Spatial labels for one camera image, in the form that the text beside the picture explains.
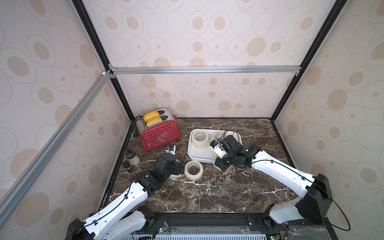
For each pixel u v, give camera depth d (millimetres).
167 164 564
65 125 601
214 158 728
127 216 580
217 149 717
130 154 873
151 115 927
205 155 939
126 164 844
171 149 671
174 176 876
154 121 897
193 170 921
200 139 1060
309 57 849
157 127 906
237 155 590
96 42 782
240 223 745
